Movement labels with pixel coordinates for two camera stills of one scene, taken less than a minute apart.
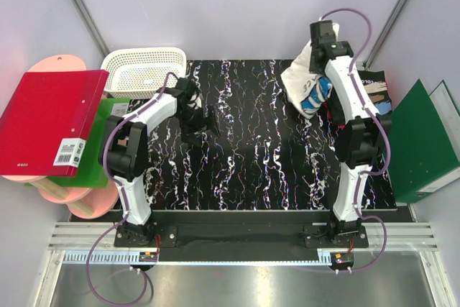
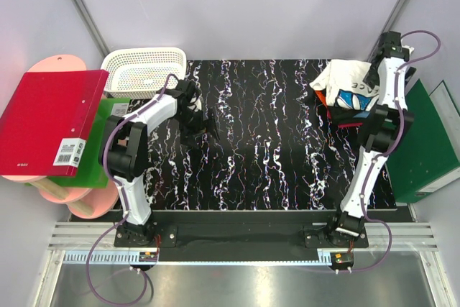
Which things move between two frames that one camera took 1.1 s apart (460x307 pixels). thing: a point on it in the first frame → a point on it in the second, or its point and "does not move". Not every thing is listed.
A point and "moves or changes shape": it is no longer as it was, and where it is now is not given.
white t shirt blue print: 307,90 moves or changes shape
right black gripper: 313,67 → 371,78
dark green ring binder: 425,140 does not move
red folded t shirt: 341,126 does not move
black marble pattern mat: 276,159 does not move
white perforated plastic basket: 139,73 does not move
